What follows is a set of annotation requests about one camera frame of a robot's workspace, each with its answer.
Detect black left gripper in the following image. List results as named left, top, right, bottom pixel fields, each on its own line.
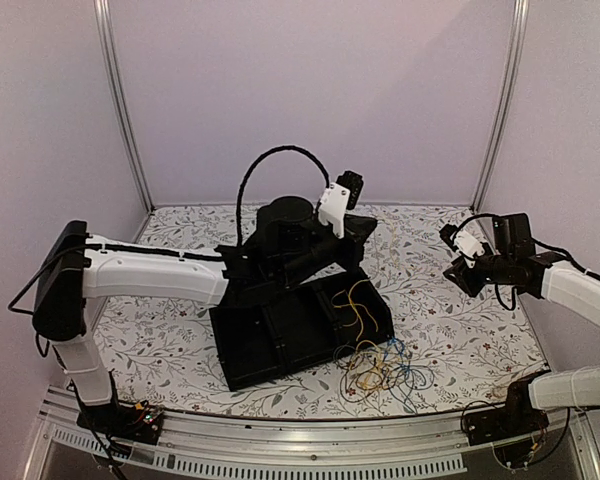
left=277, top=217, right=378, bottom=291

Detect yellow cables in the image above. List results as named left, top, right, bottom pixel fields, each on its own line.
left=329, top=222, right=406, bottom=394

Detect black cables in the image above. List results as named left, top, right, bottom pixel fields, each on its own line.
left=332, top=339, right=431, bottom=416

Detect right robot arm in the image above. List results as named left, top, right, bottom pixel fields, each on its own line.
left=439, top=213, right=600, bottom=436

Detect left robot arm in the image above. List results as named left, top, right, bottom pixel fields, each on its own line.
left=23, top=196, right=378, bottom=434

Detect floral table mat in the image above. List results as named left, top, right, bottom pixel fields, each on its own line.
left=94, top=205, right=547, bottom=419

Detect black three-compartment tray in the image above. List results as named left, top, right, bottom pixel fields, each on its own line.
left=209, top=269, right=394, bottom=391

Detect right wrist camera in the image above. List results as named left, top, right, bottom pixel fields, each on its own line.
left=439, top=224, right=493, bottom=273

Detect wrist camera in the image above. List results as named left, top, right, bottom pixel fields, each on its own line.
left=439, top=224, right=493, bottom=273
left=317, top=170, right=364, bottom=239

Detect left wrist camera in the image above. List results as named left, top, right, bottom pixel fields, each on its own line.
left=317, top=170, right=364, bottom=239

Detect left arm black hose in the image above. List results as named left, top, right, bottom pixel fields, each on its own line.
left=235, top=144, right=331, bottom=249

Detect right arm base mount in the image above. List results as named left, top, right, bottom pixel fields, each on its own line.
left=460, top=400, right=549, bottom=470

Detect aluminium front rail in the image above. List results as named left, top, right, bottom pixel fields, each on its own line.
left=24, top=388, right=600, bottom=479

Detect right aluminium frame post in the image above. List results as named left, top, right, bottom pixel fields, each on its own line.
left=471, top=0, right=529, bottom=212

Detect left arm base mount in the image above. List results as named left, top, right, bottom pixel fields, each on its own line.
left=77, top=401, right=164, bottom=445

